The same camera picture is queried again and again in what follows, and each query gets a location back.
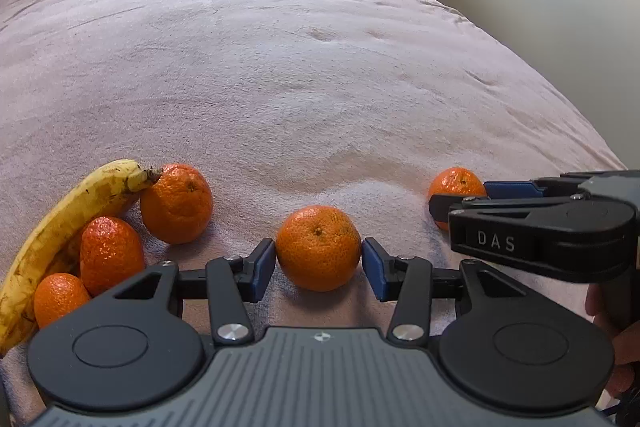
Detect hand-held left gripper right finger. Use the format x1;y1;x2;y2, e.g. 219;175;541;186
361;237;531;345

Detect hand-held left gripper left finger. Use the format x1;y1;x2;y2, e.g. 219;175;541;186
102;238;277;347

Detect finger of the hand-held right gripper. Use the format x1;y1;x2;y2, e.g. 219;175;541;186
428;193;584;232
483;177;591;202

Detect bumpy mandarin orange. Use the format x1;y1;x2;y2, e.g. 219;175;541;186
80;216;146;298

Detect yellow banana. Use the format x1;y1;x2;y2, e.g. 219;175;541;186
0;158;163;358

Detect person's right hand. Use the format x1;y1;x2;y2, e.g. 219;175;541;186
585;283;640;399

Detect pink blanket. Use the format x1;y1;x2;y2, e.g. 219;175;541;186
0;0;628;427

